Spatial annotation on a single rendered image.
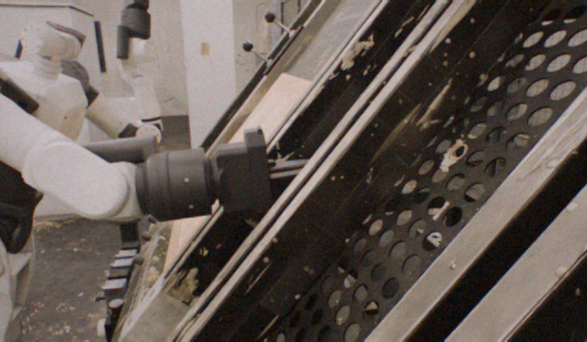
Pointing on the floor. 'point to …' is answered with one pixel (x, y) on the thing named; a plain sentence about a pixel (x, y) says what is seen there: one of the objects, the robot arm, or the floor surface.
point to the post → (129, 233)
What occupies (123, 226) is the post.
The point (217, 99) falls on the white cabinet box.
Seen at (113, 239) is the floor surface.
